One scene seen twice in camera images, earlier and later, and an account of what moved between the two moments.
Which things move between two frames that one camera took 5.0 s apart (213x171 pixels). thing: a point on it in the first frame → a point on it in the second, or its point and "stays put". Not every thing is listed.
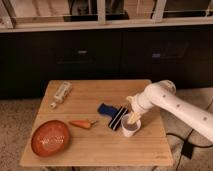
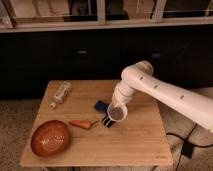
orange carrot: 84,123 stays put
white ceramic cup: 129,129 → 117,114
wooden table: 86,123 stays put
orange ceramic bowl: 50,138 stays put
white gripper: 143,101 → 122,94
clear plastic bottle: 61,94 stays put
